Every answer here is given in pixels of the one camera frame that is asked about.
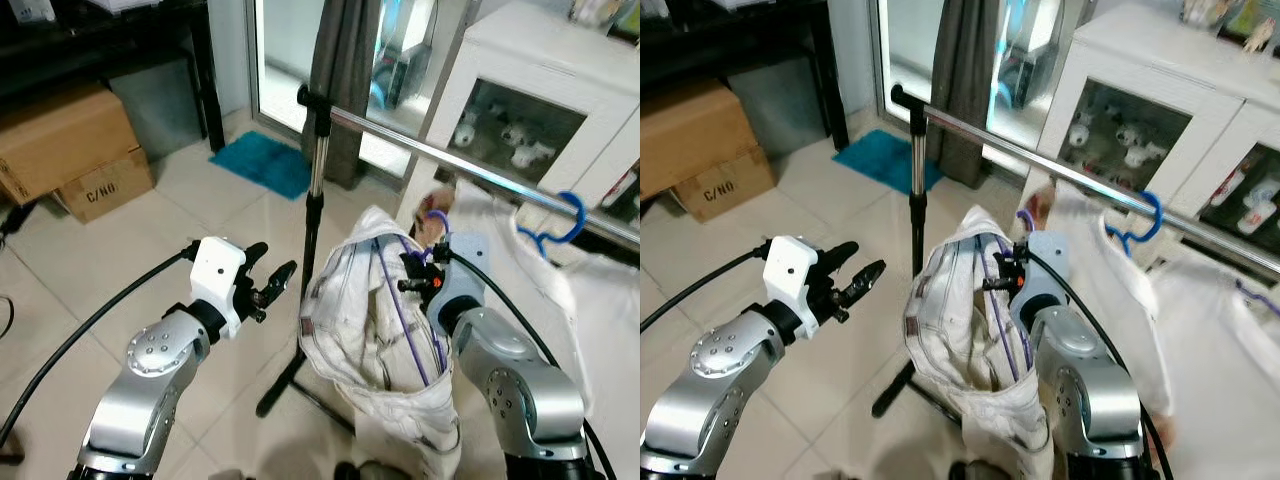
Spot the purple plastic hanger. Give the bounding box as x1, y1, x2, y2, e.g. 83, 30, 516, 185
374, 207, 453, 391
974, 207, 1043, 387
1234, 279, 1280, 307

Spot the blue plastic hanger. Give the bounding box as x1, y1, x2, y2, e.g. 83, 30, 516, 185
1104, 189, 1167, 257
516, 189, 588, 260

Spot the blue floor mat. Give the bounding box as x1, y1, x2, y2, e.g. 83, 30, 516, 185
209, 129, 314, 202
831, 127, 942, 197

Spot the metal clothes rack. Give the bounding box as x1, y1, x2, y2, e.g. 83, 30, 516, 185
255, 84, 641, 421
870, 82, 1280, 421

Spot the cardboard box printed C/NO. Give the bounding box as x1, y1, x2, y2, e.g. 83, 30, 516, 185
54, 149, 157, 224
671, 147, 779, 224

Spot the plain white garment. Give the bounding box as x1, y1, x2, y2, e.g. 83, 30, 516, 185
445, 180, 641, 421
1040, 180, 1280, 451

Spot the large brown cardboard box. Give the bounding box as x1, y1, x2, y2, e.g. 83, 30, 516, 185
640, 79, 753, 201
0, 84, 142, 207

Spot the glass sliding door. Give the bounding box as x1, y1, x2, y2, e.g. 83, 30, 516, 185
245, 0, 471, 180
869, 0, 1093, 178

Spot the dark grey curtain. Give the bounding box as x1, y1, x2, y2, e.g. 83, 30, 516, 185
304, 0, 382, 191
924, 0, 1002, 191

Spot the white glass-door cabinet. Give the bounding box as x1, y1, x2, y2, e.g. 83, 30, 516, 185
394, 0, 641, 247
1018, 0, 1280, 277

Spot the black desk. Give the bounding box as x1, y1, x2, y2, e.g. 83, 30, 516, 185
640, 0, 852, 153
0, 0, 227, 153

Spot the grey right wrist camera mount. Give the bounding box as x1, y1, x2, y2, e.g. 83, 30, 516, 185
1010, 230, 1072, 331
425, 234, 492, 337

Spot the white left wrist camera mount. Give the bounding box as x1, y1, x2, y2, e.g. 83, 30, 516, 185
188, 237, 249, 341
762, 235, 824, 337

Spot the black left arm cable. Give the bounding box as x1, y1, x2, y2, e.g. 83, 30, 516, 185
0, 244, 199, 451
640, 243, 771, 334

